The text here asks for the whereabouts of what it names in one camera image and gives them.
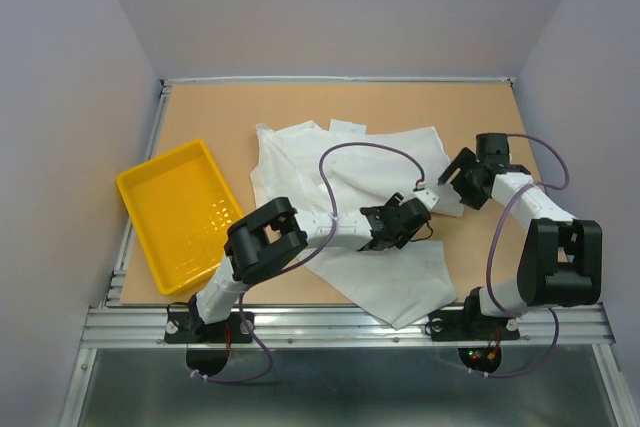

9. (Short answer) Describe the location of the aluminium front rail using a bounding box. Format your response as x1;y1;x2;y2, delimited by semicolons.
80;304;615;350

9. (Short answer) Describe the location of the white long sleeve shirt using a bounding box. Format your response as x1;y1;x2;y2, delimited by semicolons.
250;121;464;329

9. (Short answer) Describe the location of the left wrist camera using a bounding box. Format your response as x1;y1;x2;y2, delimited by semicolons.
413;187;440;211

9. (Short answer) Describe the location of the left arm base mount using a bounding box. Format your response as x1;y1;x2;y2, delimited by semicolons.
164;302;253;380

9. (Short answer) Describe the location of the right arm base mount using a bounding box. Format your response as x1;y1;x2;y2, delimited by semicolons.
425;310;520;374

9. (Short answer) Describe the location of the yellow plastic tray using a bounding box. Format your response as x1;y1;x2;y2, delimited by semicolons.
116;139;244;296

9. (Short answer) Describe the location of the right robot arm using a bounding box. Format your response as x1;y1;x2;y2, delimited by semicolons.
438;133;603;337

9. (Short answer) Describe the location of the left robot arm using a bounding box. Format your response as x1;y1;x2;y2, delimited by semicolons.
187;188;439;341

